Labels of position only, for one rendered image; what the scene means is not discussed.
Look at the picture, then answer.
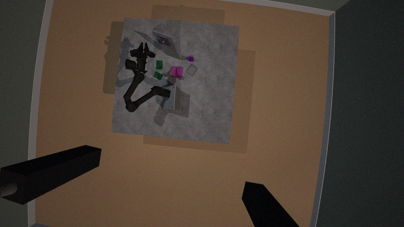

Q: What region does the magenta square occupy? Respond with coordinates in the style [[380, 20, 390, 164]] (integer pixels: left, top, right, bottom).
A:
[[171, 66, 183, 78]]

